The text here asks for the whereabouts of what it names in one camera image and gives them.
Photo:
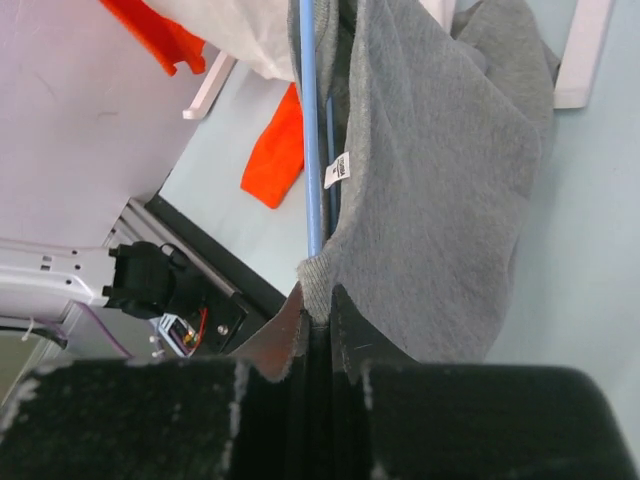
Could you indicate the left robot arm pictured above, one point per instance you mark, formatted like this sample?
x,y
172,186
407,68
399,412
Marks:
x,y
140,279

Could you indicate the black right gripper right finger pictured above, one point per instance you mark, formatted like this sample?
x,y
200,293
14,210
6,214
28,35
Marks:
x,y
400,419

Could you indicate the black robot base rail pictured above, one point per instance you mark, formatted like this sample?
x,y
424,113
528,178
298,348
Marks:
x,y
158,222

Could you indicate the orange t shirt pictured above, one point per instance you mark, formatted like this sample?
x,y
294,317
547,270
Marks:
x,y
277,158

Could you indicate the white t shirt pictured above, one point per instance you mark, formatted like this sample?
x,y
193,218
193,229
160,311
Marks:
x,y
266,34

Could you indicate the grey t shirt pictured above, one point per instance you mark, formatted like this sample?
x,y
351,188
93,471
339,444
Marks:
x,y
444,131

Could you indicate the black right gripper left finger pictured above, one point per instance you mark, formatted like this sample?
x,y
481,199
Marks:
x,y
211,417

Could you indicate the blue wire hanger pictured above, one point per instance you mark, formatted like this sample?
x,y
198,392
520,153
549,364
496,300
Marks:
x,y
311,150

